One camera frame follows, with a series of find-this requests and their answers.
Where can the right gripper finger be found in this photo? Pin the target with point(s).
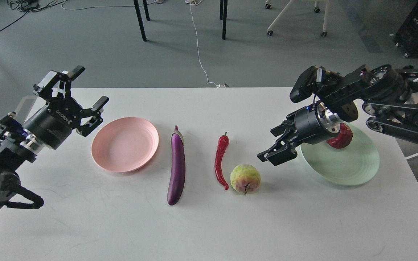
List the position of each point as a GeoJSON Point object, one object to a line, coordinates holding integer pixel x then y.
{"type": "Point", "coordinates": [281, 152]}
{"type": "Point", "coordinates": [286, 129]}

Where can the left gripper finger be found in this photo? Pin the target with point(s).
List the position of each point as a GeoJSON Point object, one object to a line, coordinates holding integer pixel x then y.
{"type": "Point", "coordinates": [55, 87]}
{"type": "Point", "coordinates": [89, 119]}

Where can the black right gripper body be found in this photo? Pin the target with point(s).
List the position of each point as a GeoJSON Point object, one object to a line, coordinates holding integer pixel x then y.
{"type": "Point", "coordinates": [314, 124]}

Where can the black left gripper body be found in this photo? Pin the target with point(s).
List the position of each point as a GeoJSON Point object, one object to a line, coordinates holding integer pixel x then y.
{"type": "Point", "coordinates": [54, 122]}

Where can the red pomegranate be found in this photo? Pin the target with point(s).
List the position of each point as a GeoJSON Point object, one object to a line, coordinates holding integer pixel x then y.
{"type": "Point", "coordinates": [343, 139]}

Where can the green yellow apple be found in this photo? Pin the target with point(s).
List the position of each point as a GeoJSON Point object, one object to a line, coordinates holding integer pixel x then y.
{"type": "Point", "coordinates": [245, 179]}

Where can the red chili pepper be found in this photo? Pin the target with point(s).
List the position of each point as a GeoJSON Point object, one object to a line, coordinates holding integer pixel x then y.
{"type": "Point", "coordinates": [222, 145]}

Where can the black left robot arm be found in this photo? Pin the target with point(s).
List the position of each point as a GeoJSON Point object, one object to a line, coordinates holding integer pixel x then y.
{"type": "Point", "coordinates": [16, 147]}

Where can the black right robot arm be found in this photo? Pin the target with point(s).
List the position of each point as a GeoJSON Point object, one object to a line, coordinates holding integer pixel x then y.
{"type": "Point", "coordinates": [390, 98]}

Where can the pink plate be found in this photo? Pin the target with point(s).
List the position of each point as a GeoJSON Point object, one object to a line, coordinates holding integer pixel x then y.
{"type": "Point", "coordinates": [125, 144]}

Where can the light green plate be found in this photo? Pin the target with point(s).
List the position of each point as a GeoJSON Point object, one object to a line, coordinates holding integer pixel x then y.
{"type": "Point", "coordinates": [353, 165]}

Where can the purple eggplant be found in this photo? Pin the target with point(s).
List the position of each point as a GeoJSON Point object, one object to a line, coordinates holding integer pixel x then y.
{"type": "Point", "coordinates": [178, 168]}

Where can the black table legs left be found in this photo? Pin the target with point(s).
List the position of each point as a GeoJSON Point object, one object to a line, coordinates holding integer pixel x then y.
{"type": "Point", "coordinates": [140, 18]}

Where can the black table legs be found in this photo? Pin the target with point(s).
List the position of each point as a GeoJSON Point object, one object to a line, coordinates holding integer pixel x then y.
{"type": "Point", "coordinates": [140, 18]}
{"type": "Point", "coordinates": [223, 12]}

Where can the black table legs right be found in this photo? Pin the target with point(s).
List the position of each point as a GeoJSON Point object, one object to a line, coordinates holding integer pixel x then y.
{"type": "Point", "coordinates": [223, 12]}

